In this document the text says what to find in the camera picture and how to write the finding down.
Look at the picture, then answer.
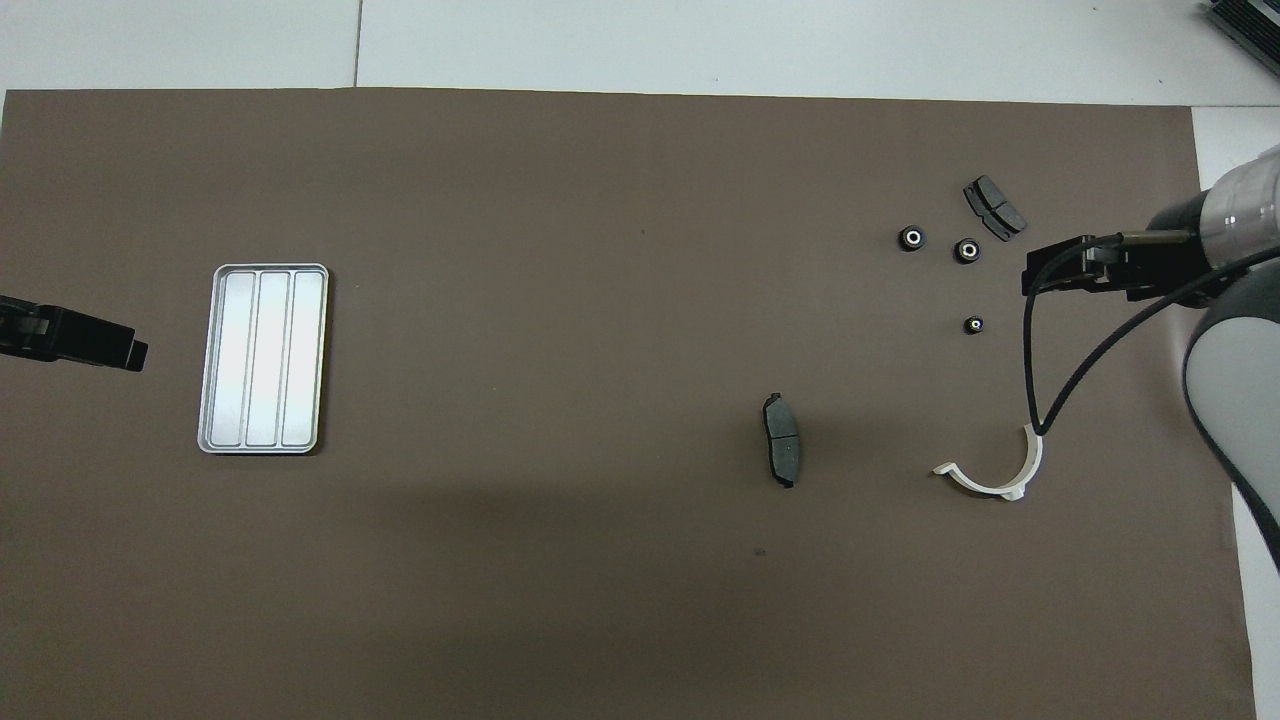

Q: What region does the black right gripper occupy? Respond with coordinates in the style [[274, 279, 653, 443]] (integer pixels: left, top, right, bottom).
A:
[[1022, 193, 1216, 299]]

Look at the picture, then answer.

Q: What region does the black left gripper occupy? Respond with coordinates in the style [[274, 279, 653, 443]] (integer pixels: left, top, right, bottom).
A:
[[0, 296, 149, 372]]

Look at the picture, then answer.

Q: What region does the silver metal tray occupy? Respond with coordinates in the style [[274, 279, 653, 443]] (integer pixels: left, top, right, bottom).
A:
[[197, 263, 331, 456]]

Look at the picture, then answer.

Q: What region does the short grey brake pad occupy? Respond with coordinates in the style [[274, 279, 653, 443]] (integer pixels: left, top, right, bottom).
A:
[[963, 175, 1028, 243]]

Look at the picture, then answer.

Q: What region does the black ridged device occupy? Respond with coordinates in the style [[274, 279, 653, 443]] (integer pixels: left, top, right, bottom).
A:
[[1205, 0, 1280, 79]]

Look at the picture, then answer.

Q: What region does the long grey brake pad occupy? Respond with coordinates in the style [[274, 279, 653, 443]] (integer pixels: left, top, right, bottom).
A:
[[763, 392, 803, 490]]

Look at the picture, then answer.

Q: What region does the brown table mat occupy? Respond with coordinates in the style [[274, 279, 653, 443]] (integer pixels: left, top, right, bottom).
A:
[[0, 88, 1259, 720]]

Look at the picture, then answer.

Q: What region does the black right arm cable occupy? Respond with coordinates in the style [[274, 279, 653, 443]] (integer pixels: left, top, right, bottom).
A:
[[1021, 240, 1280, 437]]

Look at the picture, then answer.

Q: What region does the white curved plastic bracket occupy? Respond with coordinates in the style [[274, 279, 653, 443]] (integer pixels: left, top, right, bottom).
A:
[[932, 419, 1051, 502]]

